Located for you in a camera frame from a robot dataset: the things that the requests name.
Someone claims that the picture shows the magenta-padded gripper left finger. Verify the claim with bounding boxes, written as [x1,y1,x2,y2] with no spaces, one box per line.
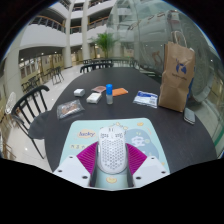
[52,141,100,188]

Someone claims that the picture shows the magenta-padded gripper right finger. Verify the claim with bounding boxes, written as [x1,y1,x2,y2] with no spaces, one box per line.
[125,142,169,188]

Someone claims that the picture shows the white perforated computer mouse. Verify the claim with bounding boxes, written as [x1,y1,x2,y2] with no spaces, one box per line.
[96,123,128,175]

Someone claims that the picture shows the light teal printed mouse pad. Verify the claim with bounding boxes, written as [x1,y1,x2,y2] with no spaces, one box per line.
[58,117,171,192]

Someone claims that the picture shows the clear plastic packet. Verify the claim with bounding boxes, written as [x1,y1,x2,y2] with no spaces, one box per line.
[56,99,85,120]

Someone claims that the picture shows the grey flat case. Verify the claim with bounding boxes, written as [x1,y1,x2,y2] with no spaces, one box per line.
[183,107,197,126]

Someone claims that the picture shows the white and blue packet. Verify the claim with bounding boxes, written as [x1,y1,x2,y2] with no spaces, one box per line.
[132,90,159,109]

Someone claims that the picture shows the white rectangular box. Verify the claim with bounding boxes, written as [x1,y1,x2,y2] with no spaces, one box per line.
[86,92,102,104]

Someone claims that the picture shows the small white box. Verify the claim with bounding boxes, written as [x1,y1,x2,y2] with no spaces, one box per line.
[73,88,86,98]

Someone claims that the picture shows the black spindle-back chair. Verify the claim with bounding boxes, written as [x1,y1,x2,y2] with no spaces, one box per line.
[10,84,51,160]

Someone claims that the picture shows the orange flat cloth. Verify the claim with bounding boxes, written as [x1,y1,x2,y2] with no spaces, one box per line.
[111,87,129,98]

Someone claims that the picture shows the small blue-capped clear bottle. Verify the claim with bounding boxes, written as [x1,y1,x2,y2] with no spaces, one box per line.
[105,83,114,106]

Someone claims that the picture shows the brown flat cloth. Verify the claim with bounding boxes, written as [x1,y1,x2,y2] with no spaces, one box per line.
[91,85,107,94]

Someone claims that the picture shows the brown paper bag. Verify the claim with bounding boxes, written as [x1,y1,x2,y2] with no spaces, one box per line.
[157,30,197,113]

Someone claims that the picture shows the white chair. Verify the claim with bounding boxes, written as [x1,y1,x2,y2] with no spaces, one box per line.
[4,91,18,116]

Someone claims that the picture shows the group of dark chairs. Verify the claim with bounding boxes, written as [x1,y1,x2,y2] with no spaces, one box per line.
[21,65,66,93]

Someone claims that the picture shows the black chairs behind table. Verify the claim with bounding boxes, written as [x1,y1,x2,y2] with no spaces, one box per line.
[79,59,114,74]

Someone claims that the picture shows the green potted plant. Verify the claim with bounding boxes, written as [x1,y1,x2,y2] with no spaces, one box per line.
[91,32,118,59]

